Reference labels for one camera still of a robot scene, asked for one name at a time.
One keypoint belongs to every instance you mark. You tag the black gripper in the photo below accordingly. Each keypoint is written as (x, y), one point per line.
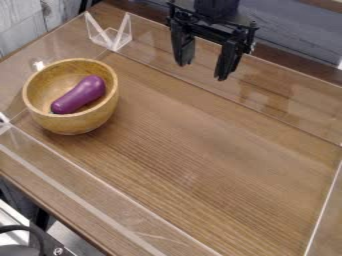
(214, 20)

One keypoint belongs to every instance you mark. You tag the purple toy eggplant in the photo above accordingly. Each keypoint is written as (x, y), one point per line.
(88, 90)

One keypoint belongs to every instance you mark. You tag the brown wooden bowl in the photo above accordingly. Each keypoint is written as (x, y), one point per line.
(48, 84)

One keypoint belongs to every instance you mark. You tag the clear acrylic corner bracket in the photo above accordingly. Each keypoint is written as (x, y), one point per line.
(110, 38)

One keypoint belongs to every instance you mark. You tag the clear acrylic tray wall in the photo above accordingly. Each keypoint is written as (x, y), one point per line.
(206, 168)

